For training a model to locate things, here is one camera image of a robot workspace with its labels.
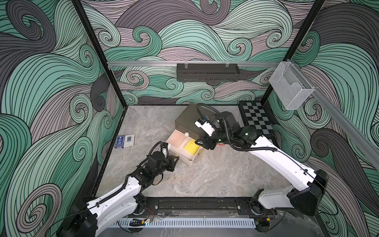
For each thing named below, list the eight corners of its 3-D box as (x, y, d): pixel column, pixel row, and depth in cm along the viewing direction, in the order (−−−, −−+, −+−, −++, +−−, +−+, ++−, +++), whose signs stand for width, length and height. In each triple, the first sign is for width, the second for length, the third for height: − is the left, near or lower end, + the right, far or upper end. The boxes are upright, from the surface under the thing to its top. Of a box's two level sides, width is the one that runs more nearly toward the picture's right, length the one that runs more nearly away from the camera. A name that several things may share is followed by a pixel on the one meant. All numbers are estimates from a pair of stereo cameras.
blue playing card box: (115, 148, 97) (114, 146, 95) (117, 137, 103) (116, 135, 101) (123, 147, 98) (122, 145, 96) (125, 136, 104) (123, 134, 102)
